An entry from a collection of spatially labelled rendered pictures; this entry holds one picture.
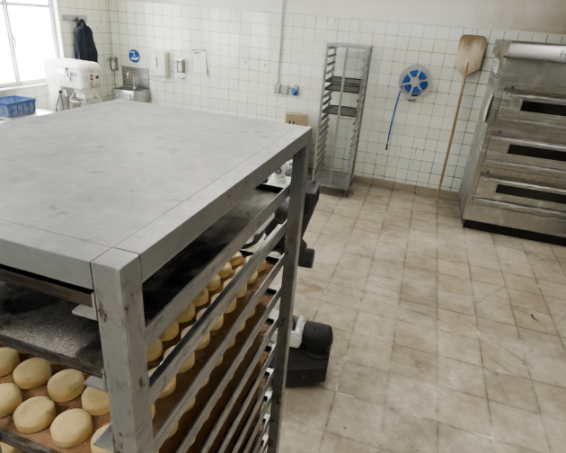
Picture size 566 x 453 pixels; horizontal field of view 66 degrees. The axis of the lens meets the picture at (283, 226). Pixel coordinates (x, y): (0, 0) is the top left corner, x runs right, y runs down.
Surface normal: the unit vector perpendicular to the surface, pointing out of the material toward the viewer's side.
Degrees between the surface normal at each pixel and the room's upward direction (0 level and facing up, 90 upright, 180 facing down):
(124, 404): 90
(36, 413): 0
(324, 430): 0
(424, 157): 90
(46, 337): 0
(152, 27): 90
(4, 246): 90
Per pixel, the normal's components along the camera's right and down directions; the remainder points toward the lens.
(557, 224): -0.31, 0.39
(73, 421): 0.07, -0.90
